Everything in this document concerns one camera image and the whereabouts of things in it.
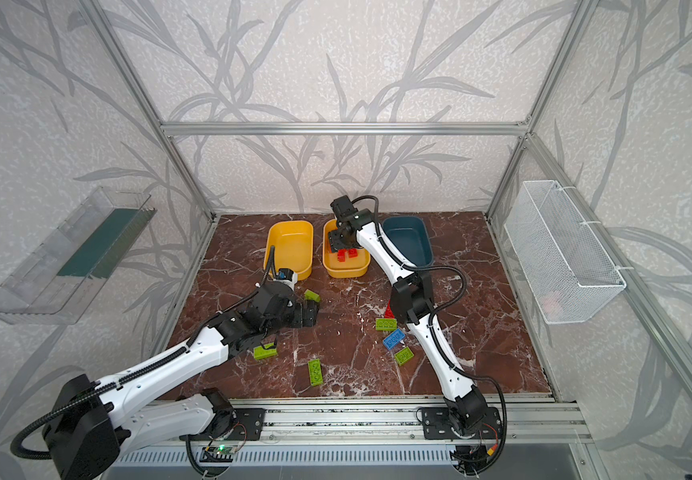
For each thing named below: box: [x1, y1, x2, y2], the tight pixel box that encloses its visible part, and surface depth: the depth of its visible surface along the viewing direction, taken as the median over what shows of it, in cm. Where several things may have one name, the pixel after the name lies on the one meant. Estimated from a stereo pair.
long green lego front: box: [308, 358, 323, 387], surface depth 82 cm
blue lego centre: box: [383, 328, 406, 350], surface depth 90 cm
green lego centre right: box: [375, 318, 397, 331], surface depth 91 cm
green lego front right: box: [394, 346, 414, 366], surface depth 86 cm
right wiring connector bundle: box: [450, 441, 504, 479], surface depth 71 cm
